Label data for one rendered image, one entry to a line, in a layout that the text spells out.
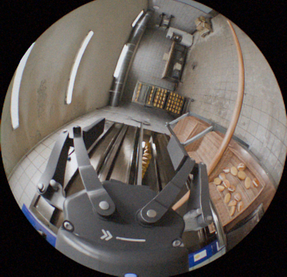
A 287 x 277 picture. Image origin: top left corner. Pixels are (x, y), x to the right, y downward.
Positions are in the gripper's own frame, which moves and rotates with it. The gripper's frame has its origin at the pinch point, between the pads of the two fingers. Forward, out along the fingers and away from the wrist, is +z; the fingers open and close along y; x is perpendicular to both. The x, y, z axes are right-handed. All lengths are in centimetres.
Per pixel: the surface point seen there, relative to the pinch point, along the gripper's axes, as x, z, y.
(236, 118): 11.8, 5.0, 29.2
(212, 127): 2, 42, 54
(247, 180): -15, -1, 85
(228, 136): 5.1, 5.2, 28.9
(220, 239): -18.2, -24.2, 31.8
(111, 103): -45, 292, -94
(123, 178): -54, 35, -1
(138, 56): 208, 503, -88
